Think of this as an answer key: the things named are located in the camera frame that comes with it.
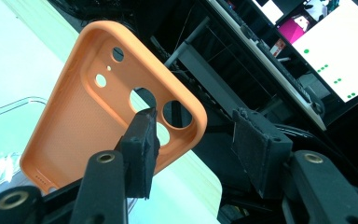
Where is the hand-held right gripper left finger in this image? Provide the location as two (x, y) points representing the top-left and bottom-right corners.
(118, 107), (161, 200)

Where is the orange phone case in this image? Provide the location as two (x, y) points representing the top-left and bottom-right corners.
(19, 20), (208, 194)

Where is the clear plastic box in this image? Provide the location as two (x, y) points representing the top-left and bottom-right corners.
(0, 96), (49, 206)

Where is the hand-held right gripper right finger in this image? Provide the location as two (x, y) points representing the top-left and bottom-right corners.
(230, 107), (294, 200)

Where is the white table mat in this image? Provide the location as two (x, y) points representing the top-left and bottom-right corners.
(0, 0), (223, 224)

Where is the computer monitor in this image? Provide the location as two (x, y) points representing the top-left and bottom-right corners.
(251, 0), (339, 45)
(292, 4), (358, 105)

